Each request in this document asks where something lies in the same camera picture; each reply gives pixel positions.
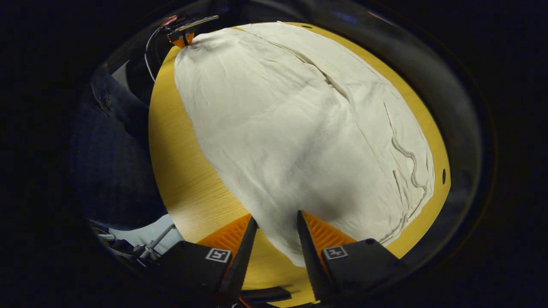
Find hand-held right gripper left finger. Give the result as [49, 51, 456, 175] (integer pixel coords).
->
[158, 214, 259, 300]

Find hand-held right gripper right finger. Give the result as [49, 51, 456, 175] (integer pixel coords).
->
[296, 210, 409, 303]

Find white jeans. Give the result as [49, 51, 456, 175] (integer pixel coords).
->
[173, 21, 435, 268]

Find grey metal rod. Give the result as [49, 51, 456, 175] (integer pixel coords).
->
[137, 223, 177, 260]

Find person's dark trousered leg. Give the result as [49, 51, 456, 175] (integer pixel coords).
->
[71, 71, 168, 228]

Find white cable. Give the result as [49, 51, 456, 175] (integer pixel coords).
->
[144, 27, 172, 82]

